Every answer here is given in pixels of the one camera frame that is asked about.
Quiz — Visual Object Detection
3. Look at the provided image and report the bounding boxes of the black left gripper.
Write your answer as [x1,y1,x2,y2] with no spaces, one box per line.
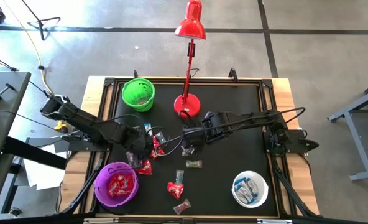
[111,123,154,170]

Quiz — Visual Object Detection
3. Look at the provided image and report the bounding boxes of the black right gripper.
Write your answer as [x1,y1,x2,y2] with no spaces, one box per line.
[182,124,210,157]

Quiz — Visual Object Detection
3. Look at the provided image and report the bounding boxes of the clear green candy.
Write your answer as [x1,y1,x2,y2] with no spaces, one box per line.
[185,159,203,169]

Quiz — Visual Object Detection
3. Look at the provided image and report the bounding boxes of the black table mat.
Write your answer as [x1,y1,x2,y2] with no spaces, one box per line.
[111,82,280,217]

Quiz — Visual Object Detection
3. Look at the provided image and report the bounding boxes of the red desk lamp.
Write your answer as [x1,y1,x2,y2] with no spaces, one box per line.
[173,0,207,120]

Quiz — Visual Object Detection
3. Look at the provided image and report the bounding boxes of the purple plastic bucket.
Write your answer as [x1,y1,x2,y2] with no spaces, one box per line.
[94,161,139,208]

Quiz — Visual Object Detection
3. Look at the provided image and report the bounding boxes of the white plastic bucket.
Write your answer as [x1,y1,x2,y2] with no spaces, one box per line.
[231,170,269,208]

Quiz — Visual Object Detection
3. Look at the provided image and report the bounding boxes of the green plastic bucket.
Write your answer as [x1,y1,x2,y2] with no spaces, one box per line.
[121,77,156,113]

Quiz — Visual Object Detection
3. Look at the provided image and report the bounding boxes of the white paper sheets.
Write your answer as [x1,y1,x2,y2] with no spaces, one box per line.
[24,144,67,191]

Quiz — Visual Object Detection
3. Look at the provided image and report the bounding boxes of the black metal beam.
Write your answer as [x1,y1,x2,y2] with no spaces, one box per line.
[2,136,67,170]

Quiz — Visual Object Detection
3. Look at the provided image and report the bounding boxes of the black tripod stand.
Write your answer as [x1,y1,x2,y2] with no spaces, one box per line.
[21,0,62,41]

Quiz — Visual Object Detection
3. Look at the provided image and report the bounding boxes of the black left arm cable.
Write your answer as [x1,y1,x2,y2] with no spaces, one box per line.
[92,113,143,125]

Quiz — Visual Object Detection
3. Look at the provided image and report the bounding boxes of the silver metal bracket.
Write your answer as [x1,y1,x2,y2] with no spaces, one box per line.
[83,217,119,224]
[257,218,293,224]

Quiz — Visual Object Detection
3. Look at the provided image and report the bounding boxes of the yellow floor cable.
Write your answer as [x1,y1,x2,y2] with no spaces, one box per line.
[2,0,69,133]

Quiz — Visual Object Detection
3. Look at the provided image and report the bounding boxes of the grey metal table frame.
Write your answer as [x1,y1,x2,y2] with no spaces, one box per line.
[326,79,368,182]

